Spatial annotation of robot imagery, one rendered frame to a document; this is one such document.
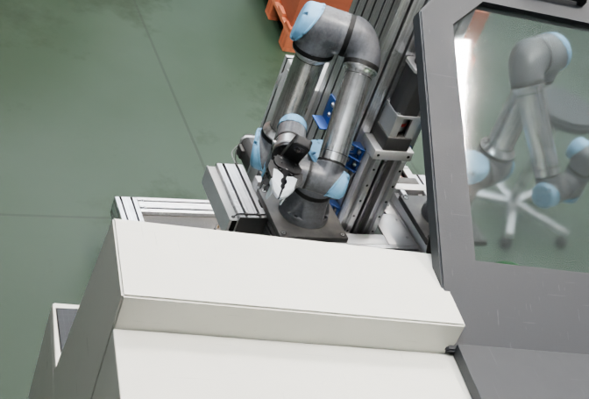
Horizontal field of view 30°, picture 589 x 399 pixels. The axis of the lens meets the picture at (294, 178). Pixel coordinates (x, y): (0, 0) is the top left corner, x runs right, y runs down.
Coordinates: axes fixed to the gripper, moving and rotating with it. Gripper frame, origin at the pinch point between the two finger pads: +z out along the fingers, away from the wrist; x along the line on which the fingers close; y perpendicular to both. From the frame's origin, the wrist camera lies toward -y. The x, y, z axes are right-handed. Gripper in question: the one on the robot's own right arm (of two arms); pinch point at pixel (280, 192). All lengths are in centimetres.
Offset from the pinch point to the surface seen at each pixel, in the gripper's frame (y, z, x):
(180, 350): 0, 62, 12
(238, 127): 146, -262, -11
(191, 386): 0, 69, 9
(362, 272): -11.8, 32.3, -17.1
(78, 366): 30, 46, 27
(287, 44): 139, -358, -23
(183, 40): 152, -331, 31
